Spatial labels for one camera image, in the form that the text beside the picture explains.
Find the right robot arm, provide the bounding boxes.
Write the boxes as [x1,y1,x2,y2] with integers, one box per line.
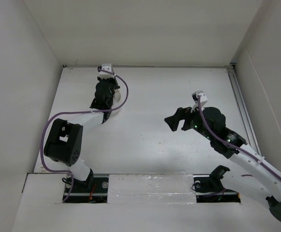
[164,106,281,222]

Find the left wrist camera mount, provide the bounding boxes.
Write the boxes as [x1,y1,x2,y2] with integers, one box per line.
[98,63,116,79]

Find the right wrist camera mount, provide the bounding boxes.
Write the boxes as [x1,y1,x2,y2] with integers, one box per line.
[192,91,208,110]

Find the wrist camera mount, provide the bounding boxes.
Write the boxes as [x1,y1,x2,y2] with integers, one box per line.
[98,63,116,79]
[192,91,208,110]

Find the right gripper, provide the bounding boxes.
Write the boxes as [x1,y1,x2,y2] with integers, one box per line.
[164,102,214,141]

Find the white front panel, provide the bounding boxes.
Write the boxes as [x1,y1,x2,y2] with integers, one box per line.
[107,173,196,204]

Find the white round divided container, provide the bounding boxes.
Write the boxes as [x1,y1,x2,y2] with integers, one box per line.
[111,89,122,116]

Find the aluminium rail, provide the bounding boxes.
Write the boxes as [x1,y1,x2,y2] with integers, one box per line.
[225,63,261,154]

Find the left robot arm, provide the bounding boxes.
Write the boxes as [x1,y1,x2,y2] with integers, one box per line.
[43,75,121,192]

